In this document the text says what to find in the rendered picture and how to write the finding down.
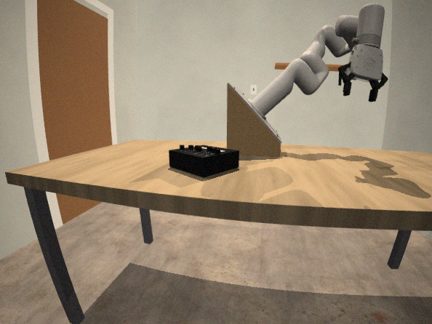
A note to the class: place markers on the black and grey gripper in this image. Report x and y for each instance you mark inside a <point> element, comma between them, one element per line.
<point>365,64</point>

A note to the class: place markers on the black lighting desk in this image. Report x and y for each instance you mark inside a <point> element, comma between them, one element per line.
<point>203,160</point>

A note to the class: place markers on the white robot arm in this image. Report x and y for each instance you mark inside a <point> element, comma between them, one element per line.
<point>365,28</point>

